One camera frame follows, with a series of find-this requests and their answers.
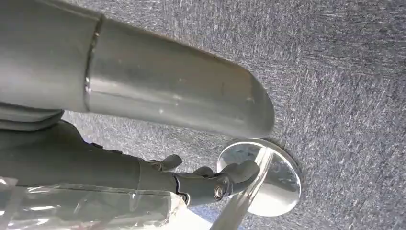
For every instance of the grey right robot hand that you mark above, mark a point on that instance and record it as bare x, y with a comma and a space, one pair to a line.
158, 79

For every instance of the chrome stand with disc base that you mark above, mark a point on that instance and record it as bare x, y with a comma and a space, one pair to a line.
279, 181

